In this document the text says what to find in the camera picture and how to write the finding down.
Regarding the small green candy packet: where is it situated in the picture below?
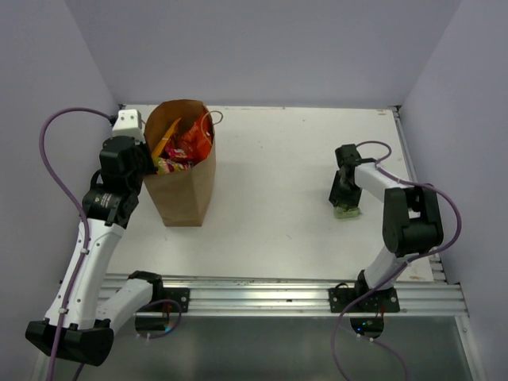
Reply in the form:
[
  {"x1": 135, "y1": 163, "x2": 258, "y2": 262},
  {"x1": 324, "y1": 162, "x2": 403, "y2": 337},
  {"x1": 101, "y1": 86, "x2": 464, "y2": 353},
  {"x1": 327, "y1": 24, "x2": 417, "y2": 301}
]
[{"x1": 333, "y1": 206, "x2": 361, "y2": 219}]

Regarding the orange Kettle chips bag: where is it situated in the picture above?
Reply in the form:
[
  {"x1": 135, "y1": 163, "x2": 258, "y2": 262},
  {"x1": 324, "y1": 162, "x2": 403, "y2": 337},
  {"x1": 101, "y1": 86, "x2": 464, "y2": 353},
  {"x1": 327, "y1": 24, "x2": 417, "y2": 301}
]
[{"x1": 152, "y1": 117, "x2": 181, "y2": 159}]

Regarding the colourful fruit candy packet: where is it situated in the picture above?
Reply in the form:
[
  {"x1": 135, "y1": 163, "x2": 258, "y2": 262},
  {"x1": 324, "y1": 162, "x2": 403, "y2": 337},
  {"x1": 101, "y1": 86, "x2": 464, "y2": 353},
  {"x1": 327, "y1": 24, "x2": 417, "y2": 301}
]
[{"x1": 153, "y1": 157, "x2": 193, "y2": 175}]

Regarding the pink silver chips bag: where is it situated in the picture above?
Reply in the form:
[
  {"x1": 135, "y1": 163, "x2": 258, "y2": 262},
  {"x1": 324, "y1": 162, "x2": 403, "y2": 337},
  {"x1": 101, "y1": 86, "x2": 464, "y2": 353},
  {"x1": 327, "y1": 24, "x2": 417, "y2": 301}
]
[{"x1": 166, "y1": 148, "x2": 199, "y2": 164}]

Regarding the brown paper bag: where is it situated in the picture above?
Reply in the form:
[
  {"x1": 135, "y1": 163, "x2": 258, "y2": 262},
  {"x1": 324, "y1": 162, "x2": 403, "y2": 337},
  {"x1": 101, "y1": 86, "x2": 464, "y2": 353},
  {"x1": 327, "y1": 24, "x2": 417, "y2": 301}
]
[{"x1": 144, "y1": 99, "x2": 216, "y2": 227}]

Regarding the cassava chips bag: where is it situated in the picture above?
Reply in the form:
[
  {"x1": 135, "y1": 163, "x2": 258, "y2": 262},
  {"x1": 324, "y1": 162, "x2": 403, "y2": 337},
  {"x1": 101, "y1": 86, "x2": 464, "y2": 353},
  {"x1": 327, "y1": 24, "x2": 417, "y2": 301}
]
[{"x1": 174, "y1": 112, "x2": 214, "y2": 164}]

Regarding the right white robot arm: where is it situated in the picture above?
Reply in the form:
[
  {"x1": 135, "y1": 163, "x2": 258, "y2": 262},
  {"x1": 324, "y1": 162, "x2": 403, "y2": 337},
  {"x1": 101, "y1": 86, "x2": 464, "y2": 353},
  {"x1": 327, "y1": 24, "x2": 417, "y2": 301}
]
[{"x1": 329, "y1": 144, "x2": 444, "y2": 313}]

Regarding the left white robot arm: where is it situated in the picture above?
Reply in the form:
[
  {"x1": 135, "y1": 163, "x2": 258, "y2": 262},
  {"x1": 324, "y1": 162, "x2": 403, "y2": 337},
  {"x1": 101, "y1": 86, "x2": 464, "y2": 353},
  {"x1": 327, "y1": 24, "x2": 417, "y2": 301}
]
[{"x1": 25, "y1": 136, "x2": 165, "y2": 366}]

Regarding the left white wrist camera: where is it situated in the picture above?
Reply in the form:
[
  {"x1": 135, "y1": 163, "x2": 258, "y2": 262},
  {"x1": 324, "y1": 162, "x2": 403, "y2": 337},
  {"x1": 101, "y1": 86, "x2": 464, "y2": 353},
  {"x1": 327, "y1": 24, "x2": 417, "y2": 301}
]
[{"x1": 112, "y1": 109, "x2": 146, "y2": 143}]

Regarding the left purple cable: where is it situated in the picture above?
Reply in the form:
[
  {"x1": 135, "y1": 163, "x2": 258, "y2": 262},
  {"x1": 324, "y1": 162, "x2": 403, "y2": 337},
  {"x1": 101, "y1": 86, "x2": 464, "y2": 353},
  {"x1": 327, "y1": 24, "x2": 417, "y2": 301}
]
[{"x1": 40, "y1": 107, "x2": 117, "y2": 381}]

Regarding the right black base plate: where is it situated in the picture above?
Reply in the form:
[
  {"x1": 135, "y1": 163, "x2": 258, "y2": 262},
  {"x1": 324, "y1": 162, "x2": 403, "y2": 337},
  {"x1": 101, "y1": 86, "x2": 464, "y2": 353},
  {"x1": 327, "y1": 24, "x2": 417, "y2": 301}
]
[{"x1": 328, "y1": 283, "x2": 401, "y2": 314}]

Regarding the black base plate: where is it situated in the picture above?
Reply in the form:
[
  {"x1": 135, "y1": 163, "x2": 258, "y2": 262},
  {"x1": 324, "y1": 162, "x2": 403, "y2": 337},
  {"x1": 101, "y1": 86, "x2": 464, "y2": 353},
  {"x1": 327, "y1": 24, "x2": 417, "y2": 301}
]
[
  {"x1": 136, "y1": 287, "x2": 191, "y2": 314},
  {"x1": 328, "y1": 283, "x2": 401, "y2": 314}
]

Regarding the aluminium extrusion rail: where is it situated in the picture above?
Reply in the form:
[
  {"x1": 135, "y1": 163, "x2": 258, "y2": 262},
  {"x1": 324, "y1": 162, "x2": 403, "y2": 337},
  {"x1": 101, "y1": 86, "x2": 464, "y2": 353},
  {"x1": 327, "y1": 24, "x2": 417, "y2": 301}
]
[{"x1": 98, "y1": 273, "x2": 469, "y2": 318}]

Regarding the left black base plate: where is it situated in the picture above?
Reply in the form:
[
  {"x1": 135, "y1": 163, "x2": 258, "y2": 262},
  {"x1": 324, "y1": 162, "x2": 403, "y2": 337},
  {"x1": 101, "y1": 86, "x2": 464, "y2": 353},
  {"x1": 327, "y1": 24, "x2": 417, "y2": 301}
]
[{"x1": 136, "y1": 287, "x2": 191, "y2": 314}]

